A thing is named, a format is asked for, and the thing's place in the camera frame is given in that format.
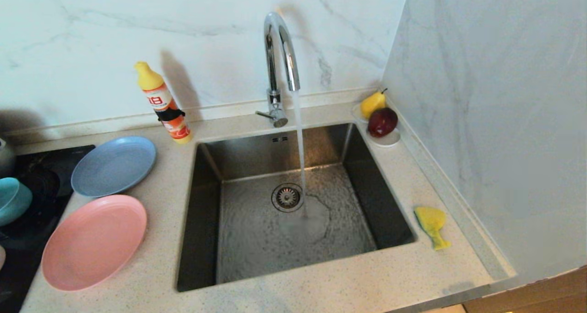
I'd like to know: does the pink plate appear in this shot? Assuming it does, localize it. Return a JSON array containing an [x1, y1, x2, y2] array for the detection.
[[41, 194, 148, 292]]

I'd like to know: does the dark red apple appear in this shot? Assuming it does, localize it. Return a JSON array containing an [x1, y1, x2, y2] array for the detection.
[[367, 107, 399, 138]]

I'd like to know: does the blue plate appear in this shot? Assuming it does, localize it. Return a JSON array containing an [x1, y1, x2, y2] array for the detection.
[[71, 136, 157, 198]]

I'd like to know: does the yellow pear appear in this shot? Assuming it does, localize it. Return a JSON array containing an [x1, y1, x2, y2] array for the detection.
[[360, 88, 388, 120]]

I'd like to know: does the stainless steel sink basin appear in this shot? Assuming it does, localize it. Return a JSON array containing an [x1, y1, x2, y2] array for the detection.
[[177, 122, 418, 293]]

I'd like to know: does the small white dish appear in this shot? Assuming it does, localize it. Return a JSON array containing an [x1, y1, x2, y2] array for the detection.
[[352, 102, 402, 148]]

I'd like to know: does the running water stream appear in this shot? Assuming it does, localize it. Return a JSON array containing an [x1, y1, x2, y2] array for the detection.
[[292, 89, 309, 218]]

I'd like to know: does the teal bowl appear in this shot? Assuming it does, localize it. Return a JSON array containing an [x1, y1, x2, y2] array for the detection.
[[0, 177, 33, 226]]

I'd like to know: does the round metal drain strainer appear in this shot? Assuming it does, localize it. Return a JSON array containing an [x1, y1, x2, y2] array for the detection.
[[271, 183, 305, 213]]

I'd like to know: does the chrome gooseneck faucet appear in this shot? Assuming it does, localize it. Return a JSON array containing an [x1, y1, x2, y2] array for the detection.
[[255, 11, 302, 128]]

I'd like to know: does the yellow green sponge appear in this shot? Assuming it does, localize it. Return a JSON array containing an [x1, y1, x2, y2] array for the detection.
[[414, 206, 452, 251]]

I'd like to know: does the black glass cooktop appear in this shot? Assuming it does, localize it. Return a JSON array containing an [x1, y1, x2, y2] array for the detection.
[[0, 144, 96, 313]]

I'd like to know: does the orange dish soap bottle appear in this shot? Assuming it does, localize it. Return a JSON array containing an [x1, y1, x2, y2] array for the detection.
[[134, 61, 193, 144]]

